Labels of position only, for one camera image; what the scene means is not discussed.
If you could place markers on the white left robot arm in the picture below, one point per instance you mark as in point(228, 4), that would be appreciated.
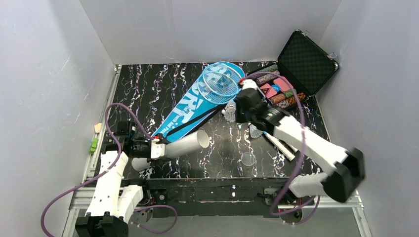
point(114, 199)

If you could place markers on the white shuttlecock black band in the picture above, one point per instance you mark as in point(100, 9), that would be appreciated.
point(254, 132)

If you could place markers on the green clip on rail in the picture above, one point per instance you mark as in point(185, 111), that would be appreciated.
point(93, 146)

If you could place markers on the blue racket cover bag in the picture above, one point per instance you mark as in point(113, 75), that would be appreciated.
point(212, 90)

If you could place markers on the black poker chip case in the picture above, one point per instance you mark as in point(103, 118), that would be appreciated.
point(304, 64)

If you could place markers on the blue racket white grip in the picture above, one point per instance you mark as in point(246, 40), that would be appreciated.
point(226, 88)

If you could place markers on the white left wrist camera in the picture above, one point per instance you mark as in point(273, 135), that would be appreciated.
point(158, 148)

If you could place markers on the clear plastic tube lid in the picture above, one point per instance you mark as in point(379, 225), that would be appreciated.
point(248, 159)

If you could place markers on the pink playing card deck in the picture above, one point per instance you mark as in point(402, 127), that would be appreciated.
point(283, 84)

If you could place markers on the silver shuttlecock tube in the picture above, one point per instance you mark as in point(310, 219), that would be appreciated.
point(193, 142)

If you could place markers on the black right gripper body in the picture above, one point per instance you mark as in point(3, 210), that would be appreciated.
point(244, 99)

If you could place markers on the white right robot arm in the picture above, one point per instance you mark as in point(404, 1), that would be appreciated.
point(342, 170)

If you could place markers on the beige wooden block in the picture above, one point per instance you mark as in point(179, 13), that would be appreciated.
point(97, 127)

